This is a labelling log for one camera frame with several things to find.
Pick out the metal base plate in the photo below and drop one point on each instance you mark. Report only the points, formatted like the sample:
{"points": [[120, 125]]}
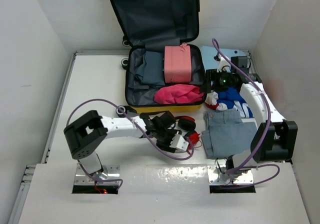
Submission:
{"points": [[110, 172], [217, 176]]}

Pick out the dark grey-blue garment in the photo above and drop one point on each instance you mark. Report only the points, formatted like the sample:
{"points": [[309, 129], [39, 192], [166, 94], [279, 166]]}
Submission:
{"points": [[151, 71]]}

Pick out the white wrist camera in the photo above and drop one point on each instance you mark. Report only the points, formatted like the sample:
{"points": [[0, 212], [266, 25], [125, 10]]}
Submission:
{"points": [[179, 143], [223, 64]]}

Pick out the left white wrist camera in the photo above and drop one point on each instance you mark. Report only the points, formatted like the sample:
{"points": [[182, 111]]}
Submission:
{"points": [[179, 143]]}

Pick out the pink towel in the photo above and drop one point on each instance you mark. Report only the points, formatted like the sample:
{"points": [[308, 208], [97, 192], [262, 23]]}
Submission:
{"points": [[178, 94]]}

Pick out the yellow suitcase with grey lining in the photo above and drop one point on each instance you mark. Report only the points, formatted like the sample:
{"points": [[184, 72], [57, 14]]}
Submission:
{"points": [[151, 25]]}

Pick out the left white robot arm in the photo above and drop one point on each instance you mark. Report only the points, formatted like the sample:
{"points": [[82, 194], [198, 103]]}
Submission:
{"points": [[85, 134]]}

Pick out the light blue folded shirt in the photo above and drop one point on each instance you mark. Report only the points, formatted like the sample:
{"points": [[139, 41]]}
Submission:
{"points": [[208, 53]]}

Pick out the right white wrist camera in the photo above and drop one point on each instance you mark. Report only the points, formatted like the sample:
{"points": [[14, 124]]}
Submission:
{"points": [[223, 64]]}

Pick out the red and black headphones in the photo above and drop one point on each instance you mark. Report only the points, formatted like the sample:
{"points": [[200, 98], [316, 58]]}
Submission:
{"points": [[188, 124]]}

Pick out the red white blue shirt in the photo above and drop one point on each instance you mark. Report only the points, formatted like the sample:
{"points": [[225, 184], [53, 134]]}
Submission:
{"points": [[228, 100]]}

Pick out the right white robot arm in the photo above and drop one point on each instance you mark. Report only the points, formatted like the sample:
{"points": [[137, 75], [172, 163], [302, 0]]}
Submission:
{"points": [[275, 138]]}

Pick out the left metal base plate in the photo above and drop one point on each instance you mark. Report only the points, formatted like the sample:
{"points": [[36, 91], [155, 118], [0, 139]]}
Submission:
{"points": [[110, 172]]}

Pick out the light blue denim jeans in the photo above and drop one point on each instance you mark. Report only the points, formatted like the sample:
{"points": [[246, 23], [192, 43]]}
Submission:
{"points": [[226, 134]]}

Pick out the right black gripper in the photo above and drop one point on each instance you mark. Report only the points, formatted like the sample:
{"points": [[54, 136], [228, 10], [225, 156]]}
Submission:
{"points": [[212, 76]]}

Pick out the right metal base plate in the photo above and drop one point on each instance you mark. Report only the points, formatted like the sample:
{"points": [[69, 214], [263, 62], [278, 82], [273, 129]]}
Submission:
{"points": [[217, 176]]}

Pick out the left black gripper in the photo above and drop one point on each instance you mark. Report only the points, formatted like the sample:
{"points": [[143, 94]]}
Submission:
{"points": [[166, 145]]}

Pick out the pink cosmetic case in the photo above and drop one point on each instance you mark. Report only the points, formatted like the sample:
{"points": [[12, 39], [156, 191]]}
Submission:
{"points": [[177, 64]]}

